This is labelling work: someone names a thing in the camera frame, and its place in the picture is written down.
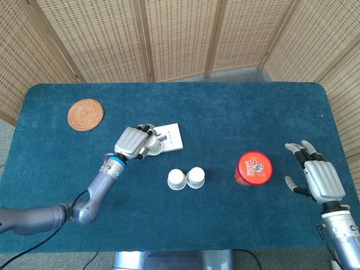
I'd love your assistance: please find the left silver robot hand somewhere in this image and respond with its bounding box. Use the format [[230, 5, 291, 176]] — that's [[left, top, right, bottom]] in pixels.
[[114, 123, 158, 161]]

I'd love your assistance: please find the white cup green flower print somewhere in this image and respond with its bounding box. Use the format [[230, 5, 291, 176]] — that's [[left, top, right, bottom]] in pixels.
[[145, 134, 163, 156]]

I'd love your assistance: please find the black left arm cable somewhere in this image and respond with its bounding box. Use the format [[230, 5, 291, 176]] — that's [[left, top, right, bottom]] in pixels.
[[0, 190, 89, 269]]

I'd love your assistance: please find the black floor cable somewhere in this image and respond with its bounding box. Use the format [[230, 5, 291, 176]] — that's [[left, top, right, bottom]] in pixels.
[[233, 249, 264, 270], [83, 251, 99, 270]]

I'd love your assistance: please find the white cup blue flower print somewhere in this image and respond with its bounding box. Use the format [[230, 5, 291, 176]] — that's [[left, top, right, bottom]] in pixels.
[[186, 166, 205, 189]]

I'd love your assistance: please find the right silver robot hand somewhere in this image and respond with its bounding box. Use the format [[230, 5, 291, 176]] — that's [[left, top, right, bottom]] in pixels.
[[284, 139, 347, 204]]

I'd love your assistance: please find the orange tub with red lid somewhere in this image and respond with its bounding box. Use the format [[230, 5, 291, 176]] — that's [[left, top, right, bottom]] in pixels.
[[235, 151, 273, 186]]

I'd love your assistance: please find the woven bamboo screen panel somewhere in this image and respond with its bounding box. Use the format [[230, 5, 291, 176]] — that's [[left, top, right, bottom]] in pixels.
[[204, 0, 298, 77], [0, 0, 87, 127], [132, 0, 226, 83], [258, 0, 360, 85], [26, 0, 155, 83], [319, 42, 360, 203]]

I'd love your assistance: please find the white cup blue dandelion print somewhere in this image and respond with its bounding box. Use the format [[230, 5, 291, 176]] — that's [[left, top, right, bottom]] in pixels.
[[167, 168, 187, 191]]

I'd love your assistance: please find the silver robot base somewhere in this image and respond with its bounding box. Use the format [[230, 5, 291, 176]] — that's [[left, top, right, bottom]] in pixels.
[[112, 249, 234, 270]]

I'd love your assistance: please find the blue plush table cover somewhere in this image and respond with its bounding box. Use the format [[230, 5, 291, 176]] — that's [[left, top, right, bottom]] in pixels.
[[0, 82, 360, 254]]

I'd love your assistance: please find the round woven rattan coaster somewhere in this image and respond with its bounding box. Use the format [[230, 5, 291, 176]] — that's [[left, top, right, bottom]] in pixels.
[[67, 98, 105, 132]]

